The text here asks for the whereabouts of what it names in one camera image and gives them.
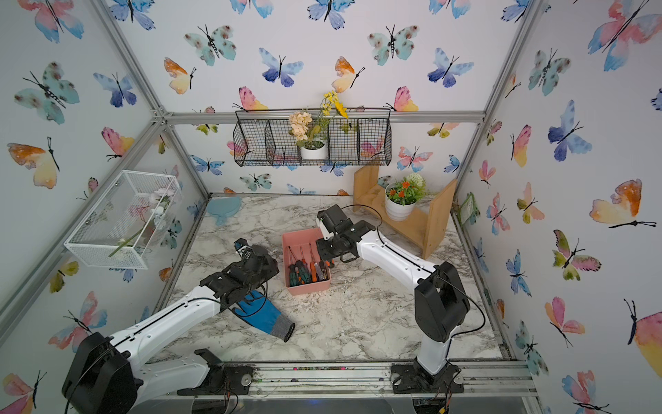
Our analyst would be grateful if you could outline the black handled screwdriver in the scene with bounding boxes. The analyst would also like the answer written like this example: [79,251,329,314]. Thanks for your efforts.
[288,247,300,287]

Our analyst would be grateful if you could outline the clear handled screwdriver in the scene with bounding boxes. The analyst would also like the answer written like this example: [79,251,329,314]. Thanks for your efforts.
[310,247,329,281]

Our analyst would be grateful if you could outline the green black screwdriver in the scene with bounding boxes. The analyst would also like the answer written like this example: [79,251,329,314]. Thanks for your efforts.
[297,248,311,285]

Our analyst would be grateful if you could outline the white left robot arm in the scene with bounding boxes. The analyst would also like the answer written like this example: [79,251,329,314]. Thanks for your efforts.
[62,238,279,413]

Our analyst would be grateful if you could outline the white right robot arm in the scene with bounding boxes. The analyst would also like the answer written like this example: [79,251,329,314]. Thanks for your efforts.
[315,205,471,375]

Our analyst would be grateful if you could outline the pink storage box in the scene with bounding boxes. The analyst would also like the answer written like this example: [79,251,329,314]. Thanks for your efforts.
[282,228,331,296]

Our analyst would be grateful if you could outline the wooden desktop shelf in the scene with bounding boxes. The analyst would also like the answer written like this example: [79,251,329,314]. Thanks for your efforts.
[353,166,458,259]

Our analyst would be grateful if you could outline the blue grey work glove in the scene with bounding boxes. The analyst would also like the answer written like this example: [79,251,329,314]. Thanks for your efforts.
[232,290,296,343]

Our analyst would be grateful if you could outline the white flower pot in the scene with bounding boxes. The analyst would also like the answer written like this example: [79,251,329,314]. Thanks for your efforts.
[384,185,415,222]

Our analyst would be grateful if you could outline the light blue hand mirror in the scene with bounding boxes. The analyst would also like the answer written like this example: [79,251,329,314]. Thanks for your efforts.
[206,197,242,227]

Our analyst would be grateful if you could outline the green orange artificial plant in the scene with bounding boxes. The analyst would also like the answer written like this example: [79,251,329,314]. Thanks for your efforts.
[385,172,428,206]

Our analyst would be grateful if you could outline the small white basket pot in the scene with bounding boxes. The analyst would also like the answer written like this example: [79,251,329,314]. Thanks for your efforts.
[300,143,329,160]

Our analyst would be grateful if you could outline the beige yellow artificial flowers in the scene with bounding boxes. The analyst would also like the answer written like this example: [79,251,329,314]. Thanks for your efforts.
[288,91,349,149]

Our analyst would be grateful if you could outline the pink white artificial flower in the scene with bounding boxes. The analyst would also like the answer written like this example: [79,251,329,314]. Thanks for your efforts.
[108,186,179,264]

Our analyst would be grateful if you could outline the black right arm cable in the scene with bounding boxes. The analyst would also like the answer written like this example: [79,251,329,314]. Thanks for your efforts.
[340,204,487,358]

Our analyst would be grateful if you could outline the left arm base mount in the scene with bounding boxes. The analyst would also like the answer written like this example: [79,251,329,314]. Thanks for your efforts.
[177,348,255,396]

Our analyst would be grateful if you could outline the black wire wall basket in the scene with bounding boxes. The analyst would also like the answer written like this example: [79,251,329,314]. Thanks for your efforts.
[229,107,392,167]

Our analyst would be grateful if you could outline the white mesh wall basket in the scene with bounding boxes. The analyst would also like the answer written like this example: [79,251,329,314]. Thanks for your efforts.
[64,170,183,270]

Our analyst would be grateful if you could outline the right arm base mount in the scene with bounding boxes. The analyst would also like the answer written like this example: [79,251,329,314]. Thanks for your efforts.
[391,361,465,394]

